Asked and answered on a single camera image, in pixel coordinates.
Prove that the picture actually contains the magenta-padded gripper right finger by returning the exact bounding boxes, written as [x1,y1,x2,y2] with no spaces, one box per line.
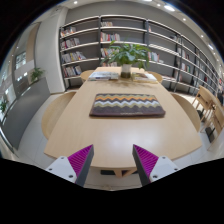
[131,143,180,187]

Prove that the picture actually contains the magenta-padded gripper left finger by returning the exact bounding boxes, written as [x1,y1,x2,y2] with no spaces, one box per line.
[45,143,95,188]

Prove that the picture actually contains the zigzag-patterned grey towel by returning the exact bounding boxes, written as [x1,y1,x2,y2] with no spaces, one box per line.
[88,93,167,118]

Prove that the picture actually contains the round-backed wooden chair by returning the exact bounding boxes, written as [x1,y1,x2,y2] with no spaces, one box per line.
[40,90,78,140]
[170,92,202,133]
[146,70,164,84]
[79,69,96,83]

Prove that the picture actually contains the grey partition counter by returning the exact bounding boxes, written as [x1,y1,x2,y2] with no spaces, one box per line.
[0,77,51,150]

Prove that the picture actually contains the yellow-covered book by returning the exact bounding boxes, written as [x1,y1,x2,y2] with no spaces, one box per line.
[132,72,158,84]

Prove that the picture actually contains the small green potted plant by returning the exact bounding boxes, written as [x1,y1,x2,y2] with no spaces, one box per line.
[29,67,46,84]

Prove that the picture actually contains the white-covered book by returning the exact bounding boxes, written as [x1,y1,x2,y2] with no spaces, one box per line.
[87,71,120,82]

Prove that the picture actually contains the green plant in white pot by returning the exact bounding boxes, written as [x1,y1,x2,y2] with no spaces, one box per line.
[99,40,153,80]

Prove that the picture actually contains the grey shelf unit with books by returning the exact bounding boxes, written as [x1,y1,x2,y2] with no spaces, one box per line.
[58,14,223,98]

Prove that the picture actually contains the ceiling lights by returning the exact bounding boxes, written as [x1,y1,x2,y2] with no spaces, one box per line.
[71,0,216,51]

